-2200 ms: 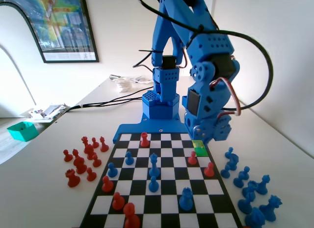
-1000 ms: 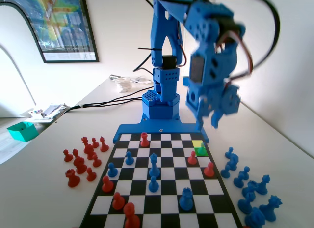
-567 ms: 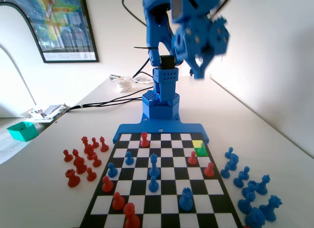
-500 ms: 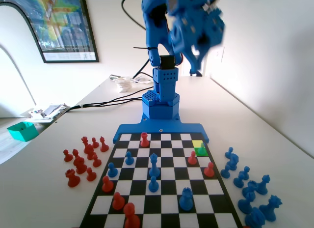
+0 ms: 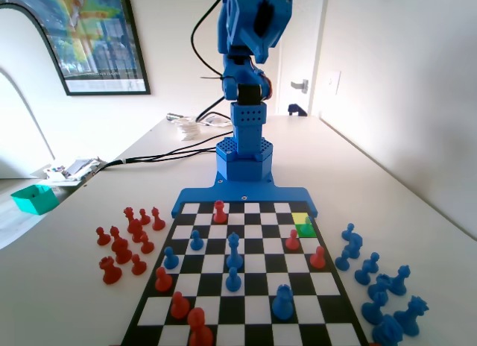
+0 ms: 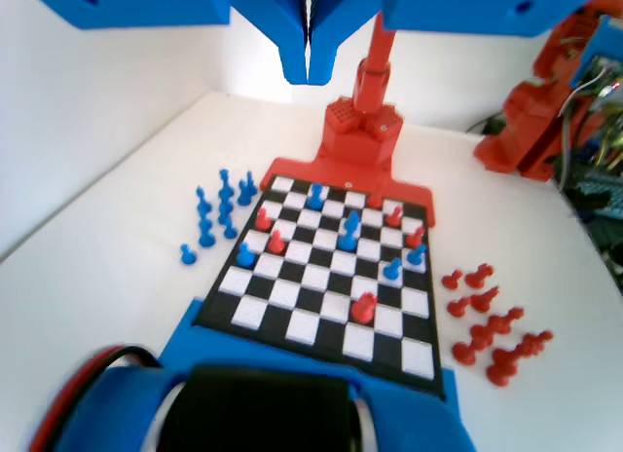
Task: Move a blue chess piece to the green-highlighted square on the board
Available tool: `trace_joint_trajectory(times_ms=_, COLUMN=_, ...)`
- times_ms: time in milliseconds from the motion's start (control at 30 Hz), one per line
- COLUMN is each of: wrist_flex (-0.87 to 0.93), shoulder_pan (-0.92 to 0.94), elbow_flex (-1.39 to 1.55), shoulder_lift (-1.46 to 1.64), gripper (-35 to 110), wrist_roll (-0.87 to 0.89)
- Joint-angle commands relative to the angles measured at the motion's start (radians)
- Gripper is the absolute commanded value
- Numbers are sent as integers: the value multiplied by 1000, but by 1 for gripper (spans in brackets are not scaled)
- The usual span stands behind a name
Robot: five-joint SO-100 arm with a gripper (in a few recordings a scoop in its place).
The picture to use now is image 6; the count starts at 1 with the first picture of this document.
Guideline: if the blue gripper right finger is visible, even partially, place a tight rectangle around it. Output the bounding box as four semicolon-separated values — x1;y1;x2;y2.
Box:
309;0;391;87

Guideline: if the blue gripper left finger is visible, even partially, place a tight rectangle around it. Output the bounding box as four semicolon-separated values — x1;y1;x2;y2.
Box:
228;0;310;87

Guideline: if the black and white chessboard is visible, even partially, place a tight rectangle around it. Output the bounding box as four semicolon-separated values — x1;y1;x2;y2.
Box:
196;170;448;403

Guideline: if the red chess rook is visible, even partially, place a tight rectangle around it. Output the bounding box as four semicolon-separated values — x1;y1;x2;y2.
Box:
463;262;495;290

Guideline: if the green circuit board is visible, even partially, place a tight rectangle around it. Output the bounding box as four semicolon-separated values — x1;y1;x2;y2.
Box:
580;54;623;101

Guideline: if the red pawn top row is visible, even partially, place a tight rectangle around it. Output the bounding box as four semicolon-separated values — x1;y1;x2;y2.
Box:
350;291;378;324

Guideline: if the red base plate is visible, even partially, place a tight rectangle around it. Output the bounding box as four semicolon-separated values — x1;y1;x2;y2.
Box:
259;155;438;228

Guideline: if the thin black cable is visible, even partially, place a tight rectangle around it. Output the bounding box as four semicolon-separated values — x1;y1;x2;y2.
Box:
465;112;510;137

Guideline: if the tangled wire bundle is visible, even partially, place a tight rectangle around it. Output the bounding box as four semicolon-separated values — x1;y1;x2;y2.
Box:
554;95;623;297

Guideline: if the red black servo wire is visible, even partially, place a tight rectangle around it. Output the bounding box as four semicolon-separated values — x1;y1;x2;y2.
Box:
28;343;160;452

